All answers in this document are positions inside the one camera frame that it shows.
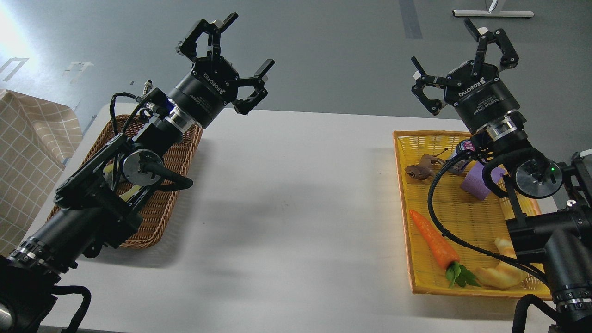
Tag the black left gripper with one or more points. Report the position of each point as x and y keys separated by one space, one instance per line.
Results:
x=206 y=89

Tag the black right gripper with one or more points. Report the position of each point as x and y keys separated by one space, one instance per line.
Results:
x=483 y=99

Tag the yellow tape roll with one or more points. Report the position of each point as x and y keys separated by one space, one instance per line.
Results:
x=125 y=189

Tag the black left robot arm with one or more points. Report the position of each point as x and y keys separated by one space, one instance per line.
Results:
x=100 y=203

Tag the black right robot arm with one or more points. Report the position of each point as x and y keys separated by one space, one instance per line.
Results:
x=550 y=225

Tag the small dark jar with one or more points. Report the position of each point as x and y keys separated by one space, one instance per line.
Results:
x=461 y=147

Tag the white metal stand base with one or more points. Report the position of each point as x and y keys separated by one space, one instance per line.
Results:
x=494 y=10

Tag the brown toy animal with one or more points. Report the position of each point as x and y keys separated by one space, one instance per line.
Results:
x=424 y=168

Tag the brown wicker basket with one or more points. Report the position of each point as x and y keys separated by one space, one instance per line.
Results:
x=157 y=212

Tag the yellow plastic basket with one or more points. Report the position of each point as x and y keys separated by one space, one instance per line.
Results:
x=478 y=222

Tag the white caster foot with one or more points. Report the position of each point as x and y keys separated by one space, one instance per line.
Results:
x=582 y=154

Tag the orange toy carrot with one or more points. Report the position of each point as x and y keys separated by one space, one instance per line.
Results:
x=442 y=251

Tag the beige checkered cloth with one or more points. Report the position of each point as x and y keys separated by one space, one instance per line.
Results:
x=36 y=137

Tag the toy croissant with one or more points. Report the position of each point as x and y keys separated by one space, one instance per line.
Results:
x=504 y=275

